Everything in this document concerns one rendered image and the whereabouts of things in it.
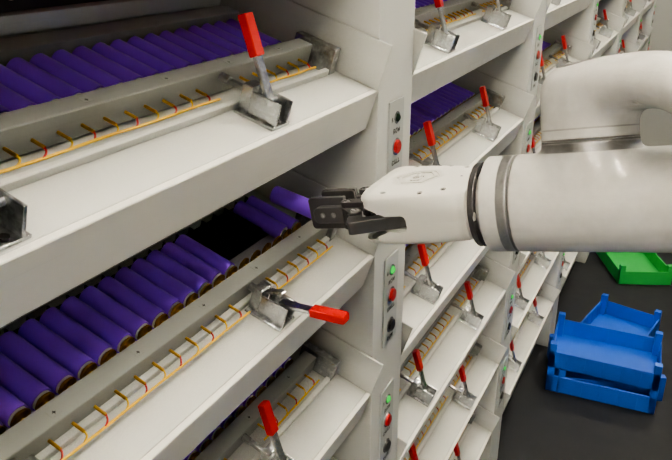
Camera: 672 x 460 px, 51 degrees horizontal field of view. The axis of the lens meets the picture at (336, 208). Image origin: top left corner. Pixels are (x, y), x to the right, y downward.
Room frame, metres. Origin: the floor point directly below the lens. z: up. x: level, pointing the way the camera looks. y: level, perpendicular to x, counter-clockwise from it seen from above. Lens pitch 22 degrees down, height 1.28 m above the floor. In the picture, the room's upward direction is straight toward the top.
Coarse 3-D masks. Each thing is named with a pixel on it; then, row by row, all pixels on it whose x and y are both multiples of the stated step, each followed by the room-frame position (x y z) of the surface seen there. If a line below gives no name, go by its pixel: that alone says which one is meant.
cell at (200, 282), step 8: (152, 256) 0.59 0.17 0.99; (160, 256) 0.59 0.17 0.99; (160, 264) 0.59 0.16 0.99; (168, 264) 0.59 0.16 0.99; (176, 264) 0.59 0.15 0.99; (168, 272) 0.58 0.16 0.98; (176, 272) 0.58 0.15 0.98; (184, 272) 0.58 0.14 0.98; (192, 272) 0.58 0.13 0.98; (184, 280) 0.57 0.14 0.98; (192, 280) 0.57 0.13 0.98; (200, 280) 0.57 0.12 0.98; (192, 288) 0.57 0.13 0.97; (200, 288) 0.57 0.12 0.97
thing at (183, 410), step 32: (256, 192) 0.79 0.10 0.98; (320, 192) 0.75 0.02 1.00; (192, 224) 0.69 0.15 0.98; (352, 256) 0.71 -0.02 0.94; (288, 288) 0.62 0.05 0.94; (320, 288) 0.64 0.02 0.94; (352, 288) 0.69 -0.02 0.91; (256, 320) 0.56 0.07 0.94; (320, 320) 0.63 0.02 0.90; (192, 352) 0.50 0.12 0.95; (224, 352) 0.51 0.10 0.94; (256, 352) 0.52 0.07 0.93; (288, 352) 0.57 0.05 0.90; (160, 384) 0.46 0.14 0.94; (192, 384) 0.47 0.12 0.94; (224, 384) 0.48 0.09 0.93; (256, 384) 0.53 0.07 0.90; (128, 416) 0.42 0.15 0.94; (160, 416) 0.43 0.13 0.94; (192, 416) 0.44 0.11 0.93; (224, 416) 0.48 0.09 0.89; (64, 448) 0.39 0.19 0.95; (96, 448) 0.39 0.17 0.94; (128, 448) 0.40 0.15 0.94; (160, 448) 0.40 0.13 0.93; (192, 448) 0.45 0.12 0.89
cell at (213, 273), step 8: (168, 248) 0.61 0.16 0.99; (176, 248) 0.61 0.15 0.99; (168, 256) 0.61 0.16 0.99; (176, 256) 0.60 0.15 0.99; (184, 256) 0.60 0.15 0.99; (192, 256) 0.61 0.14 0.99; (184, 264) 0.60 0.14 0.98; (192, 264) 0.60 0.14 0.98; (200, 264) 0.60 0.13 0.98; (208, 264) 0.60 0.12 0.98; (200, 272) 0.59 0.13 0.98; (208, 272) 0.59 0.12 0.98; (216, 272) 0.59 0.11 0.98; (208, 280) 0.58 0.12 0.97
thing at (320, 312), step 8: (280, 296) 0.57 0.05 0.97; (280, 304) 0.56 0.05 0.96; (288, 304) 0.56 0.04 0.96; (296, 304) 0.56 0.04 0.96; (304, 304) 0.56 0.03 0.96; (304, 312) 0.55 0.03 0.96; (312, 312) 0.55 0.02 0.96; (320, 312) 0.54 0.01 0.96; (328, 312) 0.54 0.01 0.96; (336, 312) 0.54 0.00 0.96; (344, 312) 0.54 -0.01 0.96; (328, 320) 0.54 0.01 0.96; (336, 320) 0.54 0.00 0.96; (344, 320) 0.53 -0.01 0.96
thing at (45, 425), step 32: (288, 256) 0.65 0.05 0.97; (320, 256) 0.68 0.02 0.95; (224, 288) 0.56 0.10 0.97; (192, 320) 0.51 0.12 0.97; (224, 320) 0.54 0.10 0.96; (128, 352) 0.46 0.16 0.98; (160, 352) 0.48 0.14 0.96; (96, 384) 0.42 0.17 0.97; (128, 384) 0.45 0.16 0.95; (32, 416) 0.38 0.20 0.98; (64, 416) 0.39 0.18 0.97; (0, 448) 0.35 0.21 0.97; (32, 448) 0.37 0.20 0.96
